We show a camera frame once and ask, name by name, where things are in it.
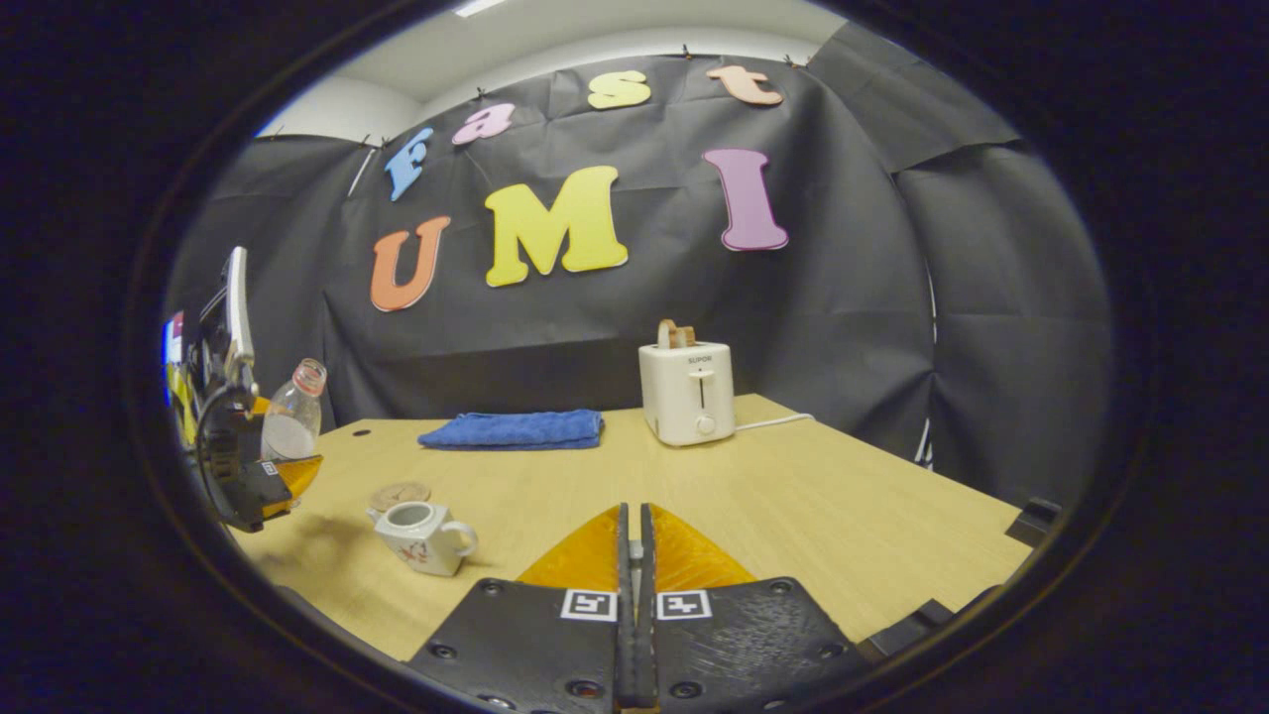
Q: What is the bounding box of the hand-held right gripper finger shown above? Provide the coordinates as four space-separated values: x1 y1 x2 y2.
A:
639 503 873 714
406 503 635 714

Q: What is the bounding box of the clear plastic water bottle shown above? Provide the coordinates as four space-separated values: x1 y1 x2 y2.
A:
261 358 328 463

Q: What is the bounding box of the round woven coaster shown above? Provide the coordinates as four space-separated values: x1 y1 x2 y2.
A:
369 482 432 514

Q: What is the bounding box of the white ceramic teacup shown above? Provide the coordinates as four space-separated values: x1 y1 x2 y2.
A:
367 501 479 578

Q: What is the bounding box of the folded blue towel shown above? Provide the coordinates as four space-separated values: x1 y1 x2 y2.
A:
417 410 606 452

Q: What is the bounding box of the white toaster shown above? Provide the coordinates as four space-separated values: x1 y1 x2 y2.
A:
638 340 737 447

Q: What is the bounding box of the black backdrop cloth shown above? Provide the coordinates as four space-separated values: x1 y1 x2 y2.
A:
164 22 1116 517

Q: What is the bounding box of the black table clamp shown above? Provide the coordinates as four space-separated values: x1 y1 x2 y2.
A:
1005 496 1062 548

